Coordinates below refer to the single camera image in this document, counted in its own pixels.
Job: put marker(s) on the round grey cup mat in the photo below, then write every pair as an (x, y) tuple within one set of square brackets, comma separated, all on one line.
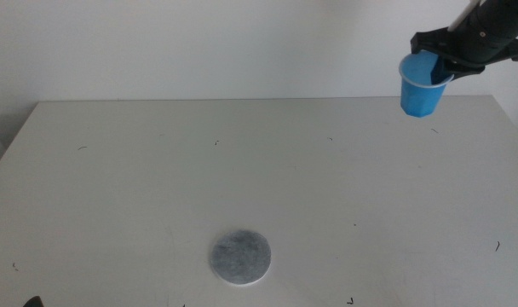
[(240, 257)]

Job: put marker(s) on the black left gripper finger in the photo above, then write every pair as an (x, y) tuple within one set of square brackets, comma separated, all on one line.
[(34, 302)]

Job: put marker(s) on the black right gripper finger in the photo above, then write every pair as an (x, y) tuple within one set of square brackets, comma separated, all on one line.
[(439, 74), (463, 69)]

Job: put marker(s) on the blue plastic cup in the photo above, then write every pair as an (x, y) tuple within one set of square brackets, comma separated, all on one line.
[(416, 91)]

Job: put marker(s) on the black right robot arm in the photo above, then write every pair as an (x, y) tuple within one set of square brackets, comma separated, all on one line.
[(510, 8)]

